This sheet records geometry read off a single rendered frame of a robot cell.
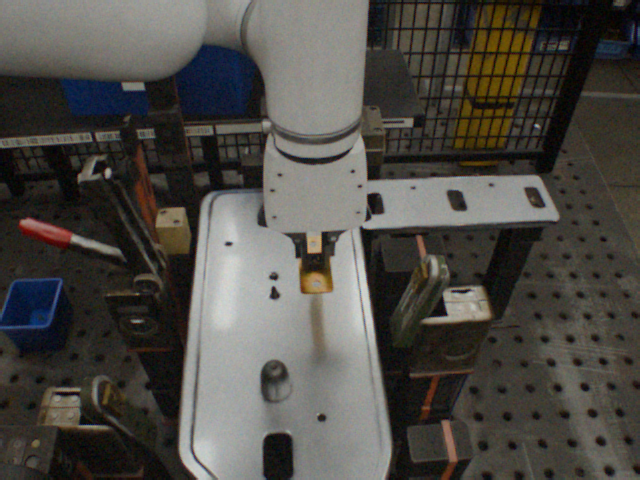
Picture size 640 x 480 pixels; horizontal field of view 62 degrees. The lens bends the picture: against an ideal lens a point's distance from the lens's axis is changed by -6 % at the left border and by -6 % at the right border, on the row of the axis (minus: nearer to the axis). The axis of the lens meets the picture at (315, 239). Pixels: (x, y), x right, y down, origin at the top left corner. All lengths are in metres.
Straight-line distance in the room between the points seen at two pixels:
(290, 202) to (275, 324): 0.18
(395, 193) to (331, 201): 0.29
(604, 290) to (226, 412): 0.83
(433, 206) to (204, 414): 0.42
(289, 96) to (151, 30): 0.16
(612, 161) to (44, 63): 2.64
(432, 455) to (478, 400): 0.39
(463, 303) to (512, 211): 0.23
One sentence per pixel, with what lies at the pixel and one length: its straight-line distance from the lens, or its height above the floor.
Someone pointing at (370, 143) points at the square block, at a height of 1.04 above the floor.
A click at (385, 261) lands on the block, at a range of 0.76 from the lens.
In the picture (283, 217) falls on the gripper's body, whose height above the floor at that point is 1.16.
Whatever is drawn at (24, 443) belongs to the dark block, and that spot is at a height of 1.12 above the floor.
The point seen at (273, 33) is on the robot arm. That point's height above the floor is 1.36.
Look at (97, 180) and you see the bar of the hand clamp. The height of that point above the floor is 1.21.
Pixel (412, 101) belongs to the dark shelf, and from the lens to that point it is 0.96.
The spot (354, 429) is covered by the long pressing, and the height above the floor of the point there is 1.00.
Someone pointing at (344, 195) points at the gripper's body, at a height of 1.19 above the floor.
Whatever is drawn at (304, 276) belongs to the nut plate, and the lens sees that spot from 0.63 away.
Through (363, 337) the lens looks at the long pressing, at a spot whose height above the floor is 1.00.
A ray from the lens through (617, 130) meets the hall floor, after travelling 3.03.
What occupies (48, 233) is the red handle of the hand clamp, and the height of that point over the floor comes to 1.13.
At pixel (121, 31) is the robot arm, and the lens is 0.33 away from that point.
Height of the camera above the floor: 1.55
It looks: 47 degrees down
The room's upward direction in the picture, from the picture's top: straight up
